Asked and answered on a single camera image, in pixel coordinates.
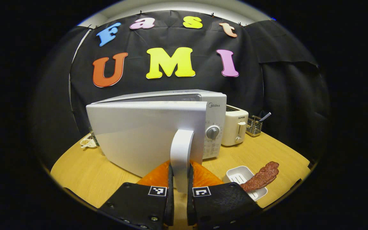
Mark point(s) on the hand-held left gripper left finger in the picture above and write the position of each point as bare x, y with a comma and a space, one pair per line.
171, 204

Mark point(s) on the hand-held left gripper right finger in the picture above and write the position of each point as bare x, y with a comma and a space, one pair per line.
190, 207

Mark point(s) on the brown meat slice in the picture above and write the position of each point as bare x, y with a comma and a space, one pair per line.
260, 177

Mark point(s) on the white microwave oven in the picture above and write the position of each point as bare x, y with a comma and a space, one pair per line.
139, 134

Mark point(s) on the small white plastic tray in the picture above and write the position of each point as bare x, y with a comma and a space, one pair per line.
235, 175

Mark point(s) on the cream toaster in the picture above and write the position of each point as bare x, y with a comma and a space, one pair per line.
233, 127

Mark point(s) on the white divided bean dish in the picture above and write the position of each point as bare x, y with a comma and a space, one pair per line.
86, 142

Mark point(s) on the striped stick utensil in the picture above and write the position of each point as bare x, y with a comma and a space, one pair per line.
266, 116

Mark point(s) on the black backdrop cloth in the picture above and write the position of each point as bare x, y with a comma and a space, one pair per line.
203, 86

